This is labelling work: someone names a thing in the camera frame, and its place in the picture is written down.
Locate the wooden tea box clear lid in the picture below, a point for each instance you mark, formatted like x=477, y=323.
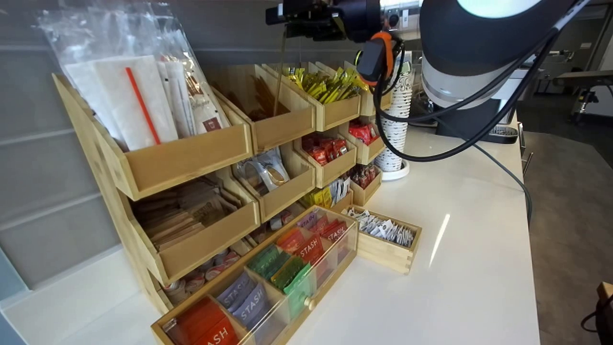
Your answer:
x=338, y=252

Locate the small wooden box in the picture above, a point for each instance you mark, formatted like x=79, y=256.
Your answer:
x=384, y=252

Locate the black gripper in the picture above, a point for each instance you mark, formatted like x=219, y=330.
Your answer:
x=341, y=16

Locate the green tea bags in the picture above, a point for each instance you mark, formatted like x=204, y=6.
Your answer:
x=280, y=271

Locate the clear plastic bag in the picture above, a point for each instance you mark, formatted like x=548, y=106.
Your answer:
x=96, y=39

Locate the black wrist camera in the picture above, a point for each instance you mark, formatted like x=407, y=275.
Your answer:
x=368, y=60

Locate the mixed small packets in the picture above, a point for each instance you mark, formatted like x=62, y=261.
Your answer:
x=204, y=271

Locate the brown paper packets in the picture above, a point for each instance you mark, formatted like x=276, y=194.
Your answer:
x=182, y=213

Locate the red straw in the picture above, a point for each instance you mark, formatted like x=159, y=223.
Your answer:
x=142, y=106

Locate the orange red tea bags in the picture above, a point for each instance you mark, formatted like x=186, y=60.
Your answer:
x=204, y=326

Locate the silver white packets pile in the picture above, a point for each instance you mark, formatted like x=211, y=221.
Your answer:
x=384, y=227

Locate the maroon tea bags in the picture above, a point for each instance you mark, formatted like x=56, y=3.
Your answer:
x=322, y=227

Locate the yellow and white packets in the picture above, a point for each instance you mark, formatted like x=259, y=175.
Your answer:
x=332, y=192

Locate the clear wrapped packets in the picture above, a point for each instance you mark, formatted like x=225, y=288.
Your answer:
x=265, y=169

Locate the brown labelled packets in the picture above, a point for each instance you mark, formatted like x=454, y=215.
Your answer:
x=207, y=108

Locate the white wrapped straws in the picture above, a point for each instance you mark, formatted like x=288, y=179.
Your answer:
x=175, y=96

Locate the wooden tiered organizer shelf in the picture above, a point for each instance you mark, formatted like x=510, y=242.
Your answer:
x=184, y=160

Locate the white round cup holder base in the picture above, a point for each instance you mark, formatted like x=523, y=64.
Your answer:
x=397, y=173

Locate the red packets pile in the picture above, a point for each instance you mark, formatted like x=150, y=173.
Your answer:
x=364, y=175
x=326, y=148
x=364, y=133

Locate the patterned paper cup stack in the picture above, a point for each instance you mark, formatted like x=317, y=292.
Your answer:
x=395, y=137

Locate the grey background desk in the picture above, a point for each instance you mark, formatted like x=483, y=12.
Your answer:
x=594, y=79

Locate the white paper napkins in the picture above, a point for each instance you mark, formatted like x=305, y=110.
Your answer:
x=117, y=102

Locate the purple tea bags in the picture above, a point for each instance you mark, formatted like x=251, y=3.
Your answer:
x=246, y=300

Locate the black and white coffee machine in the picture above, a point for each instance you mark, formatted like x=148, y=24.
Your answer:
x=476, y=125

